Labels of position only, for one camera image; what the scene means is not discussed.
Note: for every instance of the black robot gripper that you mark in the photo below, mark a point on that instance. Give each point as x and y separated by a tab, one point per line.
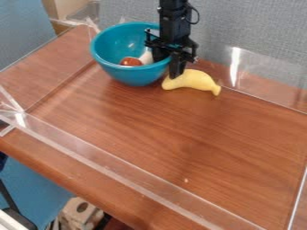
171	41

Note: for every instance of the yellow toy banana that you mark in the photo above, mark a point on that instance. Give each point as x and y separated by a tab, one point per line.
192	79

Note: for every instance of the blue plastic bowl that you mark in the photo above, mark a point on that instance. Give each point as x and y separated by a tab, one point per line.
123	41

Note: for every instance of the red and white toy mushroom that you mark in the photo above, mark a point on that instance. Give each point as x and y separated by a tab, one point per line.
144	59

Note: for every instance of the wooden shelf in background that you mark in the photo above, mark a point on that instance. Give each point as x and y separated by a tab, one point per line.
68	13

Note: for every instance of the clear acrylic table barrier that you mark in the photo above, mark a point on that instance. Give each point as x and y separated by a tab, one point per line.
169	160

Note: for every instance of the wooden block with hole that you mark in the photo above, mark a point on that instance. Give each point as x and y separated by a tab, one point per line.
79	215

